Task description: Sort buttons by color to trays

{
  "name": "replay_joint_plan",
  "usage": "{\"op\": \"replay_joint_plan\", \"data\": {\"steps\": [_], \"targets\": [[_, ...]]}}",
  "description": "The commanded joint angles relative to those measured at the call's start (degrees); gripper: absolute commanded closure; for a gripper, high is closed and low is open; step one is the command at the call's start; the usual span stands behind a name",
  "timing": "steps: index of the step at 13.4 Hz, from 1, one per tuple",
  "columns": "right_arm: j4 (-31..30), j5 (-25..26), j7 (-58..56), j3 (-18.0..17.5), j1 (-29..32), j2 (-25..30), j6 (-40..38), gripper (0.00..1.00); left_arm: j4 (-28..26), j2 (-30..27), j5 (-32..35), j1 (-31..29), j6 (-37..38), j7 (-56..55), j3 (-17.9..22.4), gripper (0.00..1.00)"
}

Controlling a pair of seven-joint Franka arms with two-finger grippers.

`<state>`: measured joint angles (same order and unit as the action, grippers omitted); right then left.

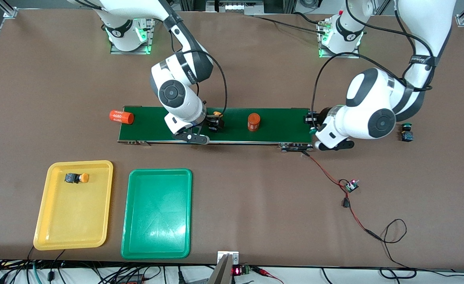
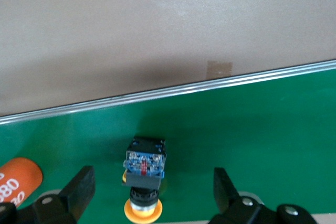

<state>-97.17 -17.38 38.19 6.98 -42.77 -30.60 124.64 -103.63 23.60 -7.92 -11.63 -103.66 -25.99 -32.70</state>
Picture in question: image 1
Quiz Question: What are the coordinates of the yellow cap push button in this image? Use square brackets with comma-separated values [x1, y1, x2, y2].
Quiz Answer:
[210, 112, 224, 132]
[65, 172, 90, 184]

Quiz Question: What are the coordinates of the orange cylinder marked 4680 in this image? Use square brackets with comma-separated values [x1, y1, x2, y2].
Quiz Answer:
[247, 113, 261, 132]
[109, 110, 135, 125]

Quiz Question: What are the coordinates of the green belt conveyor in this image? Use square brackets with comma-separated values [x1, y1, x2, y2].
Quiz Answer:
[118, 106, 314, 153]

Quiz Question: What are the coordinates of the green plastic tray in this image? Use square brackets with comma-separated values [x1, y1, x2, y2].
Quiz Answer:
[121, 168, 193, 260]

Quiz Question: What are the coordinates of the grey equipment with white label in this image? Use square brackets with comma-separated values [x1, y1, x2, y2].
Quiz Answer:
[206, 0, 265, 15]

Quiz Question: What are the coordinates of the red clip lead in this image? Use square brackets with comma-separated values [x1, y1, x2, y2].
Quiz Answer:
[252, 266, 284, 284]

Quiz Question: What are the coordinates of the yellow plastic tray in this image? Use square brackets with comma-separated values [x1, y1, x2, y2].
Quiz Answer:
[33, 160, 114, 251]

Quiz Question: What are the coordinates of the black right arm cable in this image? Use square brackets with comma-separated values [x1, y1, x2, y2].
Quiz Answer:
[171, 30, 228, 117]

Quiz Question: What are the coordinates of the red and black wire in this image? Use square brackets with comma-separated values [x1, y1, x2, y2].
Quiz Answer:
[301, 151, 382, 241]

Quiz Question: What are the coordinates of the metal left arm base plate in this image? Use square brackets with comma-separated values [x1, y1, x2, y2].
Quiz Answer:
[318, 18, 361, 59]

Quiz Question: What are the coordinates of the black table cable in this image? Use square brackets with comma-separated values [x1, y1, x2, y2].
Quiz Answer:
[252, 12, 328, 35]

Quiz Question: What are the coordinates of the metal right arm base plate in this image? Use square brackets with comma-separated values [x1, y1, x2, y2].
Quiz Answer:
[110, 11, 156, 55]

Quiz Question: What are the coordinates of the thin black looped cable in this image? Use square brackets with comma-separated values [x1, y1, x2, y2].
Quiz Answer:
[374, 219, 464, 278]

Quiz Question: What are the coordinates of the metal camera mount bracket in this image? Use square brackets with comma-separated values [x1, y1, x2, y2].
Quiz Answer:
[206, 251, 240, 284]

